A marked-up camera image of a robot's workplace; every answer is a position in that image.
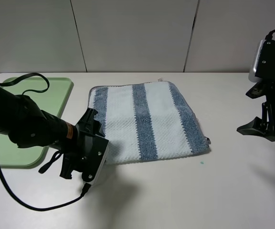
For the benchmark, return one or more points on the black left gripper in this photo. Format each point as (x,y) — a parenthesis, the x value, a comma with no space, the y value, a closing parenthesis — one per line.
(75,155)

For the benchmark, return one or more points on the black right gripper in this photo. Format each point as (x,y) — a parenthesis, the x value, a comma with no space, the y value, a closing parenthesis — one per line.
(266,88)

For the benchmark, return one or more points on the blue white striped towel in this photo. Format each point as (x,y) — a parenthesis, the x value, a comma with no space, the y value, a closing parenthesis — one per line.
(147,122)

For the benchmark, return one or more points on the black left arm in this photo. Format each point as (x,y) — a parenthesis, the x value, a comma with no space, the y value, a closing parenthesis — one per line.
(27,125)

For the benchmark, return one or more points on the green plastic tray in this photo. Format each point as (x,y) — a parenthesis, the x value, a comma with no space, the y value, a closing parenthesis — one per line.
(51,99)

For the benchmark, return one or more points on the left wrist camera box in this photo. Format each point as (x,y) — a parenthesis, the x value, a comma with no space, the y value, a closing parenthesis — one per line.
(95,160)

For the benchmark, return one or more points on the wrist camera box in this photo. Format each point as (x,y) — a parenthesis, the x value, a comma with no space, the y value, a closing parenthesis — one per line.
(263,62)
(95,160)

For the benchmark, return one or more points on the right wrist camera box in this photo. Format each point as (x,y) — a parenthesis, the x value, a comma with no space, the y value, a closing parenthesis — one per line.
(263,62)

